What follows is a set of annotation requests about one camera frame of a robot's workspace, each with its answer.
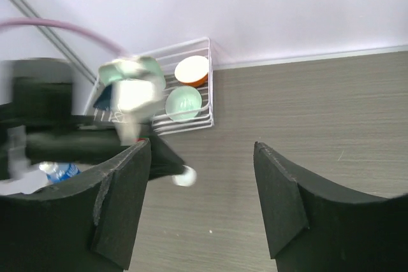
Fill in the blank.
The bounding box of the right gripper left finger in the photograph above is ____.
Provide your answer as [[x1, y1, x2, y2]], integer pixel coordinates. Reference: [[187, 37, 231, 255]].
[[1, 141, 151, 271]]

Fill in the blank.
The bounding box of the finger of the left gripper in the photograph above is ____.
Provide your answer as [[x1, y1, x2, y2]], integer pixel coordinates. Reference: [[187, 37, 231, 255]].
[[149, 133, 185, 180]]

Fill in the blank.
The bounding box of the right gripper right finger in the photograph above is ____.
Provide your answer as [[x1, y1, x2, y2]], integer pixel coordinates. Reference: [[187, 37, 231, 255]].
[[253, 142, 407, 271]]

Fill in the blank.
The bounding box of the blue label water bottle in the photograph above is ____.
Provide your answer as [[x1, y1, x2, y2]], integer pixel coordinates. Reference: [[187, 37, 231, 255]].
[[38, 162, 80, 183]]

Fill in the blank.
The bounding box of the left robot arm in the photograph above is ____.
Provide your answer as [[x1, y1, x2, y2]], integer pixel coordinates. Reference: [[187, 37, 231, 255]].
[[1, 58, 126, 180]]

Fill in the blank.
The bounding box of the light green bowl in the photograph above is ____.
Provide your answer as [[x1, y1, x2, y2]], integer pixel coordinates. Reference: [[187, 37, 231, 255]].
[[165, 86, 202, 122]]

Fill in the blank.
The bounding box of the dark blue leaf plate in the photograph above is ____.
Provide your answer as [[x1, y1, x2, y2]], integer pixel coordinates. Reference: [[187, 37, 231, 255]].
[[93, 83, 113, 111]]

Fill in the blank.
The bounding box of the orange white bowl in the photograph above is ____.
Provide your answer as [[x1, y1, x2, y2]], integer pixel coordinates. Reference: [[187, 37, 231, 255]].
[[174, 55, 209, 87]]

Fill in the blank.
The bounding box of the light green divided plate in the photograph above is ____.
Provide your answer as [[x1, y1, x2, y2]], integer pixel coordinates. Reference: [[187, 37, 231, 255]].
[[98, 56, 166, 90]]

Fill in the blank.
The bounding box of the white wire dish rack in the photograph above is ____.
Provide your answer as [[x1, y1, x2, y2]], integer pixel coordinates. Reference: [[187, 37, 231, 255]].
[[84, 36, 215, 136]]

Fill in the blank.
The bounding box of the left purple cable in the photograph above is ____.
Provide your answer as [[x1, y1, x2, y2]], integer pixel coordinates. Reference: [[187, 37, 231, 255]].
[[0, 17, 131, 58]]

